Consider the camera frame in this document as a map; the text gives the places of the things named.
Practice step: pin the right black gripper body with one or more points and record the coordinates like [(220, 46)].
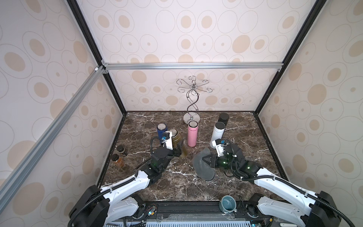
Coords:
[(213, 161)]

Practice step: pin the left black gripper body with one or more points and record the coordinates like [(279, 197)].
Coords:
[(170, 154)]

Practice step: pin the grey wiping cloth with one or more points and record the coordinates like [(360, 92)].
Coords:
[(202, 169)]

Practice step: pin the gold thermos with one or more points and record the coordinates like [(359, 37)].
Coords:
[(176, 137)]

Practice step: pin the pink thermos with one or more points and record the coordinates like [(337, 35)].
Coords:
[(192, 133)]

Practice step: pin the white thermos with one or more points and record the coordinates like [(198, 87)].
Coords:
[(217, 133)]

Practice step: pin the black thermos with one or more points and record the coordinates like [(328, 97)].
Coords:
[(223, 118)]

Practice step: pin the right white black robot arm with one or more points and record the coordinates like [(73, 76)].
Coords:
[(301, 207)]

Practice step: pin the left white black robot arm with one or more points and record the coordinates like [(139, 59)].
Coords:
[(122, 193)]

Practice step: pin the blue thermos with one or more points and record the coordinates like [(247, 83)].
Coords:
[(161, 128)]

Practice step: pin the dark capped spice jar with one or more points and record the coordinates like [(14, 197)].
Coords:
[(121, 151)]

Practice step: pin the amber spice jar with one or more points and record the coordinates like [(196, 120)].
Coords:
[(117, 160)]

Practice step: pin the teal ceramic mug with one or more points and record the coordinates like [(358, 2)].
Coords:
[(227, 204)]

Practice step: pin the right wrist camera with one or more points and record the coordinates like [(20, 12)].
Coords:
[(220, 147)]

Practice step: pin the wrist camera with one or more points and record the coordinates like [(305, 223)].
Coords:
[(167, 140), (220, 147)]

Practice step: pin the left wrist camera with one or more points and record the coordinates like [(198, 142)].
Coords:
[(167, 140)]

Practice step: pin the silver wire cup stand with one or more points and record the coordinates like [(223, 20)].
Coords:
[(192, 87)]

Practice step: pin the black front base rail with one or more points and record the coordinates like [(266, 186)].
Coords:
[(191, 214)]

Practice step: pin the horizontal aluminium rail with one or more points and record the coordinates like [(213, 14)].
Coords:
[(200, 65)]

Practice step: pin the left diagonal aluminium rail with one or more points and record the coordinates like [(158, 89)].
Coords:
[(31, 159)]

